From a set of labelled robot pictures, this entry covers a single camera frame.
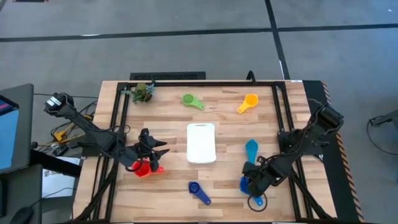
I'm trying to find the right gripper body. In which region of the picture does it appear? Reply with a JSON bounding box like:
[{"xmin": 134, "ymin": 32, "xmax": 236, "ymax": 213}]
[{"xmin": 242, "ymin": 161, "xmax": 281, "ymax": 191}]

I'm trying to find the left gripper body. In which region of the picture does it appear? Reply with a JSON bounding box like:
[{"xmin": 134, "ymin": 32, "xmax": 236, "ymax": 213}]
[{"xmin": 123, "ymin": 128, "xmax": 160, "ymax": 172}]

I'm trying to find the bright blue plastic measuring cup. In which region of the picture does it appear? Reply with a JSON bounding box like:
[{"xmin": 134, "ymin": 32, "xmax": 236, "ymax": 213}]
[{"xmin": 239, "ymin": 175, "xmax": 265, "ymax": 207}]

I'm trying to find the red plastic measuring cup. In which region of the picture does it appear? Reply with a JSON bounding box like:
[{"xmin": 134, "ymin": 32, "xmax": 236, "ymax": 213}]
[{"xmin": 131, "ymin": 158, "xmax": 165, "ymax": 179}]

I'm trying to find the teal plastic measuring cup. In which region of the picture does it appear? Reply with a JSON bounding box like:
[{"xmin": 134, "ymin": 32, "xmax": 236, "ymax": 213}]
[{"xmin": 244, "ymin": 139, "xmax": 259, "ymax": 166}]

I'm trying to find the white plastic basket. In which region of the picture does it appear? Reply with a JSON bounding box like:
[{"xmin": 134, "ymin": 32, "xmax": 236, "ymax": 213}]
[{"xmin": 186, "ymin": 122, "xmax": 218, "ymax": 165}]

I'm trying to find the dark blue plastic measuring cup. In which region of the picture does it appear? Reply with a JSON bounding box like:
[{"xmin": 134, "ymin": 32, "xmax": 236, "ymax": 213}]
[{"xmin": 188, "ymin": 181, "xmax": 212, "ymax": 206}]

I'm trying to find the green plastic measuring cup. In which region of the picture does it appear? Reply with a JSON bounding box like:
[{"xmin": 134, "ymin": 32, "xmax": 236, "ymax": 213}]
[{"xmin": 181, "ymin": 93, "xmax": 206, "ymax": 111}]

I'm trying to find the orange plastic measuring cup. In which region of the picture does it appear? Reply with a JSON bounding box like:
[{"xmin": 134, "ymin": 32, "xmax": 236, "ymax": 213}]
[{"xmin": 237, "ymin": 93, "xmax": 260, "ymax": 114}]

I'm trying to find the small potted succulent plant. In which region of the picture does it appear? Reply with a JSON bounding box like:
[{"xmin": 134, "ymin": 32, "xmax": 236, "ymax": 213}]
[{"xmin": 123, "ymin": 82, "xmax": 155, "ymax": 104}]

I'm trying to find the black slotted floor mat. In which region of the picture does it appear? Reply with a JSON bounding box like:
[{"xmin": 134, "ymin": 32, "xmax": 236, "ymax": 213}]
[{"xmin": 129, "ymin": 71, "xmax": 207, "ymax": 82}]

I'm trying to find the black hazard-striped edge strip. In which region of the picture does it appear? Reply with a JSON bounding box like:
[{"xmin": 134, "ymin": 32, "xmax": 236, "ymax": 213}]
[{"xmin": 302, "ymin": 80, "xmax": 365, "ymax": 223}]

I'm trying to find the white printed paper sheet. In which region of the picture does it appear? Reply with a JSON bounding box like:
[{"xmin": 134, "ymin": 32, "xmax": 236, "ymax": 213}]
[{"xmin": 41, "ymin": 156, "xmax": 82, "ymax": 199}]

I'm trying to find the black side desk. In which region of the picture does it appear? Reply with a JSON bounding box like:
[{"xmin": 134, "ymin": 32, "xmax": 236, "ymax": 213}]
[{"xmin": 0, "ymin": 149, "xmax": 82, "ymax": 224}]

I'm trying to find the grey monitor with blue screen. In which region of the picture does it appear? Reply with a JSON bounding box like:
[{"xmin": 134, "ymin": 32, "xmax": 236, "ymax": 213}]
[{"xmin": 0, "ymin": 83, "xmax": 35, "ymax": 175}]

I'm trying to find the black computer mouse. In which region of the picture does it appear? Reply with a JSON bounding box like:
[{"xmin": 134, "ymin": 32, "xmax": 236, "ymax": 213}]
[{"xmin": 10, "ymin": 206, "xmax": 35, "ymax": 224}]

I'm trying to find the thin black cable loop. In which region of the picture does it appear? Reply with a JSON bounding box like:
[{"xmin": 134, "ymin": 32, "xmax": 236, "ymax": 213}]
[{"xmin": 247, "ymin": 192, "xmax": 268, "ymax": 213}]

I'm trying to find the black aluminium table frame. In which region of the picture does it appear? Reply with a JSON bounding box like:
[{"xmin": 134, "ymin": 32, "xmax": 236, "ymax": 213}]
[{"xmin": 74, "ymin": 80, "xmax": 336, "ymax": 224}]

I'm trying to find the yellow cable bundle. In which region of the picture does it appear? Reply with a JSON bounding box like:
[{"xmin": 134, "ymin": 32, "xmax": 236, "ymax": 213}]
[{"xmin": 46, "ymin": 114, "xmax": 95, "ymax": 147}]

